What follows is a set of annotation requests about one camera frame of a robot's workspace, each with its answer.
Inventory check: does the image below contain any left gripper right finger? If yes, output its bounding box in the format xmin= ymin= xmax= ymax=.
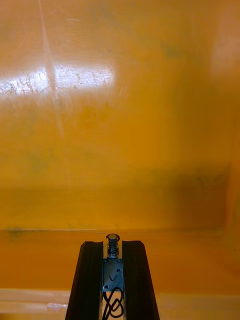
xmin=121 ymin=240 xmax=161 ymax=320

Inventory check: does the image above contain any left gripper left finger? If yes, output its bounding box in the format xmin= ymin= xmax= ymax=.
xmin=64 ymin=240 xmax=104 ymax=320

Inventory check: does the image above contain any small metal solenoid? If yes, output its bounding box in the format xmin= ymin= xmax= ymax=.
xmin=101 ymin=233 xmax=125 ymax=320

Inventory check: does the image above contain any yellow-orange plastic bin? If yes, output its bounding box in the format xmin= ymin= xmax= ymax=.
xmin=0 ymin=0 xmax=240 ymax=320

